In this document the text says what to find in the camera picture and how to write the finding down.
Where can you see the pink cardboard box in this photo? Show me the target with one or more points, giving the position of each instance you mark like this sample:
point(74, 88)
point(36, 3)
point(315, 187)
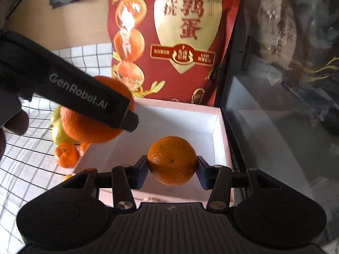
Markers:
point(185, 121)

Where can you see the small tangerine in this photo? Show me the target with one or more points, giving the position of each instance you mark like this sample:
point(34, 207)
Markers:
point(69, 176)
point(66, 154)
point(83, 148)

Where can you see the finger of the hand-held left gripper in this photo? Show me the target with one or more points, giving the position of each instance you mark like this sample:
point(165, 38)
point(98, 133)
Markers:
point(131, 121)

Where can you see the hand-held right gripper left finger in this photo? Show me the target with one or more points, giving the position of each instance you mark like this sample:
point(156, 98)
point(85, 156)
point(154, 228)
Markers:
point(143, 172)

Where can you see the person's left hand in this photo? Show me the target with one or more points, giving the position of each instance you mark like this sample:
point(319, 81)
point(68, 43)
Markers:
point(14, 121)

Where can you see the white black-checked cloth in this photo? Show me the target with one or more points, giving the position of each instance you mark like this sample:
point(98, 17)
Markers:
point(26, 180)

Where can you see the large smooth orange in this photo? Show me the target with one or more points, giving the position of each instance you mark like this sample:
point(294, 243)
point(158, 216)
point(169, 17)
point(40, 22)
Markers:
point(87, 127)

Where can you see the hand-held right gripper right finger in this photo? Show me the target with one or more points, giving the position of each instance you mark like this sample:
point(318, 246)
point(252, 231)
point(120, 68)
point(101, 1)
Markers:
point(202, 174)

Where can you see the medium rough-skinned orange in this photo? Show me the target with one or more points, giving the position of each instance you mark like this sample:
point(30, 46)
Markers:
point(172, 158)

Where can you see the red and gold printed bag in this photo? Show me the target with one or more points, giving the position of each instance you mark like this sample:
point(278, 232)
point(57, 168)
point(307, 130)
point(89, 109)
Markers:
point(172, 71)

